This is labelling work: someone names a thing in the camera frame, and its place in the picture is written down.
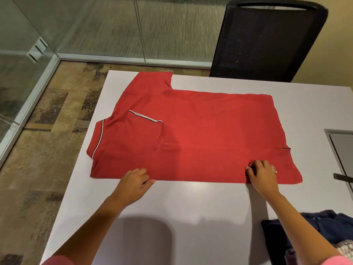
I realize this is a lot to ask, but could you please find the person's right pink sleeve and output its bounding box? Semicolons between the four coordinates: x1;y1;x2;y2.
321;255;352;265

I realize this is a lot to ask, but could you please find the person's pink sleeve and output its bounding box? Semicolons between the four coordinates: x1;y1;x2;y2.
41;255;75;265
321;255;352;265

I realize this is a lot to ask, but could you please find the black mesh office chair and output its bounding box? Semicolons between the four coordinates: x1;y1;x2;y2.
209;0;329;83

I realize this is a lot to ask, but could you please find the red garment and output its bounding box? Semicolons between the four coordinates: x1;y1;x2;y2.
86;71;303;185

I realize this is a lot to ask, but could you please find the person's left forearm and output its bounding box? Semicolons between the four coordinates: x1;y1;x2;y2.
54;195;122;265

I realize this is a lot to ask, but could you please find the person's right hand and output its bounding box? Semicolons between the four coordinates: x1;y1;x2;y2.
245;160;281;201

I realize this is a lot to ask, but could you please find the grey table cable hatch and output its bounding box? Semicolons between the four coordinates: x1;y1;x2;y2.
324;129;353;202

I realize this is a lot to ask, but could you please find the person's left pink sleeve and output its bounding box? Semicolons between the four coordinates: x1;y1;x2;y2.
41;255;75;265

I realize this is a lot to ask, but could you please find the metal glass door bracket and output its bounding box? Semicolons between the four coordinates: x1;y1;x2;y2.
26;37;49;64

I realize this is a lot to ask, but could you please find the black orange backpack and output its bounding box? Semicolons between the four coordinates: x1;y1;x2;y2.
333;173;353;183

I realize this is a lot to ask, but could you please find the person's left hand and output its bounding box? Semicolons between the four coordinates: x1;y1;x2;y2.
109;168;156;210

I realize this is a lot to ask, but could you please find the person's right forearm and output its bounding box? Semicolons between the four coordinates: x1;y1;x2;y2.
266;193;341;265

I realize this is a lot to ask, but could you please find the navy blue hoodie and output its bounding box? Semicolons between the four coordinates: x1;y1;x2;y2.
260;209;353;265

